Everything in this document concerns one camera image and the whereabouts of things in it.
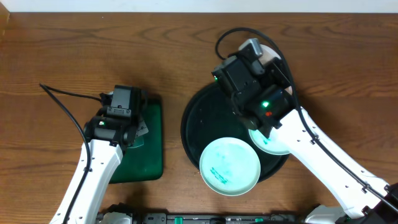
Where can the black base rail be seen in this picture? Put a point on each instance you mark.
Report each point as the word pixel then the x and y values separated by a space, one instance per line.
pixel 163 218

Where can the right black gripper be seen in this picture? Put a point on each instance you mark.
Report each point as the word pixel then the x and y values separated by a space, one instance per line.
pixel 278 70

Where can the green sponge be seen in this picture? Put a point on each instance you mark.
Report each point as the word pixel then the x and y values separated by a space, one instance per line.
pixel 138 142

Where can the light green plate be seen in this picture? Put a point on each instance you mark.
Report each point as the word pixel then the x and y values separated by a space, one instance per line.
pixel 271 145
pixel 230 166

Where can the white plate with green smear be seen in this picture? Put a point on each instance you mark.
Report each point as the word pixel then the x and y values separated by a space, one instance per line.
pixel 268 55

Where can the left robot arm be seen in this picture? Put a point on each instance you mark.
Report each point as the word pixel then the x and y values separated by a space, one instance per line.
pixel 106 136

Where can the light green plate front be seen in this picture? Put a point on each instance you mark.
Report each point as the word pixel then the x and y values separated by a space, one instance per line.
pixel 230 166

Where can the green rectangular tray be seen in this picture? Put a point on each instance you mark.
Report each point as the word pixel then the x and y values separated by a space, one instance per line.
pixel 145 162

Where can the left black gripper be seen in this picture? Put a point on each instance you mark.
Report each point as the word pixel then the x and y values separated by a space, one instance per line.
pixel 142 127

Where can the round black serving tray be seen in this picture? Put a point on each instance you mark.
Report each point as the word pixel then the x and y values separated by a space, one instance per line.
pixel 207 117

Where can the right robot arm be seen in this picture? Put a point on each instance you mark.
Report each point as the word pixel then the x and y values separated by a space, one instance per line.
pixel 264 97

